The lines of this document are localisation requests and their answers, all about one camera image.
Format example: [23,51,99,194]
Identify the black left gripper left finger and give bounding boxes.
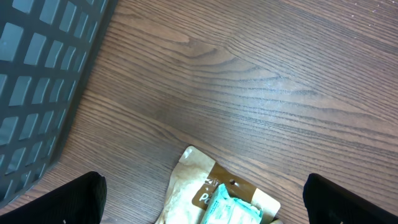
[1,171,107,224]

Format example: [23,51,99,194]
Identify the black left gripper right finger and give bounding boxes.
[303,173,397,224]

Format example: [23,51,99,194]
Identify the teal wet wipes pack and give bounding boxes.
[200,184,263,224]

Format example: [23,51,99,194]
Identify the beige brown snack bag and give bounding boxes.
[155,146,280,224]

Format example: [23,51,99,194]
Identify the dark grey plastic basket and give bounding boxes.
[1,0,117,207]

